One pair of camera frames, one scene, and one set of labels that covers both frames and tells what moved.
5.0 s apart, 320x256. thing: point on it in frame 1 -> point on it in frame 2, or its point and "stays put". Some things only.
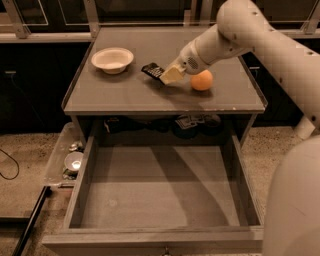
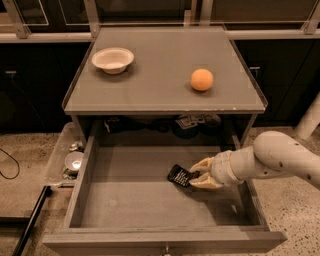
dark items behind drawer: x=184 y=126 stays put
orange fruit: x=202 y=81 stays put
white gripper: x=187 y=61 -> x=221 y=170
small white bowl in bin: x=73 y=160 stays put
